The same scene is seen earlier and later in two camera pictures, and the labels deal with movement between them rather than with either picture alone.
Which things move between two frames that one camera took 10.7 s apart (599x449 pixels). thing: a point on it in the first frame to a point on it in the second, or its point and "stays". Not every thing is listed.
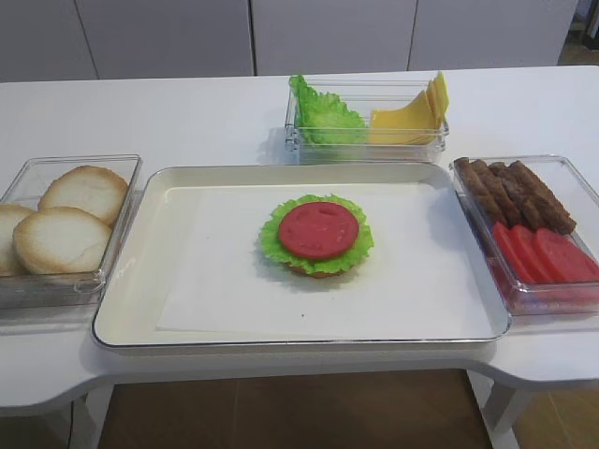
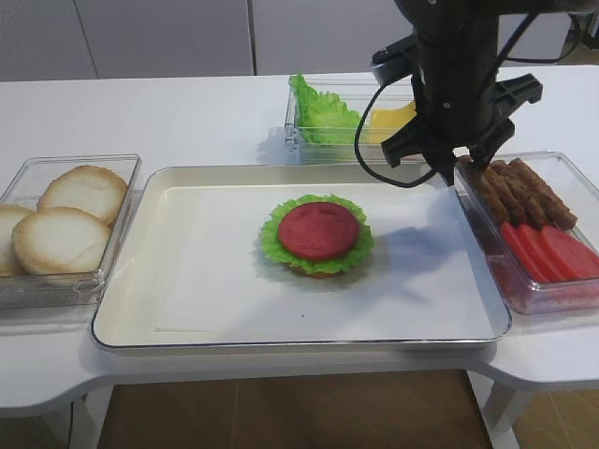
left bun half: x=10 y=265 stays
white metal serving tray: x=298 y=253 stays
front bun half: x=60 y=240 stays
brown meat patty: x=475 y=191 to x=487 y=181
